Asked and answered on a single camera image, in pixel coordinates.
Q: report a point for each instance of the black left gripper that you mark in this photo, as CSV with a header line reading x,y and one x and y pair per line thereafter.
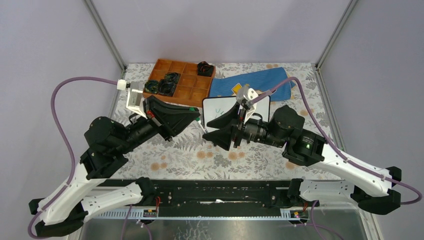
x,y
170,119

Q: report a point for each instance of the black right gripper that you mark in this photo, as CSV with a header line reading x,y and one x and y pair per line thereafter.
x,y
229,126

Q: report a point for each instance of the black framed whiteboard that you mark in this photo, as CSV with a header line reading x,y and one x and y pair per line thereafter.
x,y
214,107

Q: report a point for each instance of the white whiteboard marker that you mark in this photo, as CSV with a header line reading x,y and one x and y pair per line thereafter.
x,y
200,123

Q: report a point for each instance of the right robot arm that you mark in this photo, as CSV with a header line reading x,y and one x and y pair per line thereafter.
x,y
362,184

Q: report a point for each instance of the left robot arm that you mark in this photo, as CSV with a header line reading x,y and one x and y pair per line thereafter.
x,y
70,206

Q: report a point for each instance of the wooden compartment tray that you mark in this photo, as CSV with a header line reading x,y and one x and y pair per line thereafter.
x,y
180,82

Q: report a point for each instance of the floral tablecloth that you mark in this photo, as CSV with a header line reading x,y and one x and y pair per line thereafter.
x,y
188,156

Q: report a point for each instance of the blue cartoon cloth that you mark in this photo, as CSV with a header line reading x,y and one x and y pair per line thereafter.
x,y
260,81

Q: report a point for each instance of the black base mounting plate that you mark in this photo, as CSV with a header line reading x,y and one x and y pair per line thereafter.
x,y
232,193

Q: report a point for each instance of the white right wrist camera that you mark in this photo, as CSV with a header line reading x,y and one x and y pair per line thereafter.
x,y
247,107

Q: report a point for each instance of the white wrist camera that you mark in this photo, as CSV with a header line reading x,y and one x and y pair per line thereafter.
x,y
134,101
247,107

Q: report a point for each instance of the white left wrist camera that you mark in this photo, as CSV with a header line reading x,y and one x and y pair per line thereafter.
x,y
134,101

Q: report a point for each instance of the slotted cable duct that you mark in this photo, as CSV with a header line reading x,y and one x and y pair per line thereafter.
x,y
243,212

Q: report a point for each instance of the left aluminium frame post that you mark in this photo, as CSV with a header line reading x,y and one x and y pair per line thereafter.
x,y
93,12

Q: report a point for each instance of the aluminium frame post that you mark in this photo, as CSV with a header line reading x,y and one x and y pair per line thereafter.
x,y
337,31
93,12

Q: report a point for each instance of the right aluminium frame post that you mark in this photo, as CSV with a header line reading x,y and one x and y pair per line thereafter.
x,y
337,31

